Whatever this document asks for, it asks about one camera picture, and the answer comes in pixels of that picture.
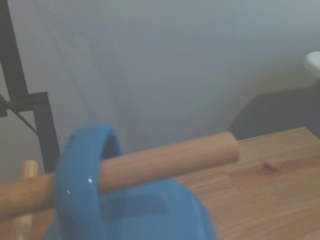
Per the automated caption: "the blue enamel mug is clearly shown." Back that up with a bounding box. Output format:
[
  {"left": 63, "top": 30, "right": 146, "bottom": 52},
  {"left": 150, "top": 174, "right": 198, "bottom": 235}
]
[{"left": 46, "top": 122, "right": 218, "bottom": 240}]

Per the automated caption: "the black metal stand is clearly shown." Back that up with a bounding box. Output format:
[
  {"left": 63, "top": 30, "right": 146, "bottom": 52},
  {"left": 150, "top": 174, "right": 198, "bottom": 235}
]
[{"left": 0, "top": 0, "right": 61, "bottom": 174}]

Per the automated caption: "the white rounded object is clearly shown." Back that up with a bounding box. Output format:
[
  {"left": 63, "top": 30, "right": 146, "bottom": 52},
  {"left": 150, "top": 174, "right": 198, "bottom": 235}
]
[{"left": 303, "top": 51, "right": 320, "bottom": 80}]

